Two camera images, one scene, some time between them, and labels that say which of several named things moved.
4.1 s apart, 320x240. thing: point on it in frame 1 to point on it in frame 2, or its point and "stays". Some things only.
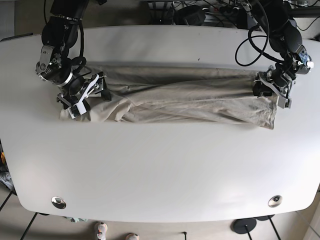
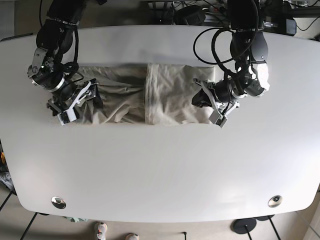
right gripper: [279, 81] to [223, 108]
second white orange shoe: [132, 236] stays
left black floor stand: [243, 226] stays
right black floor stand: [269, 217] stays
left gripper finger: [96, 77] to [89, 84]
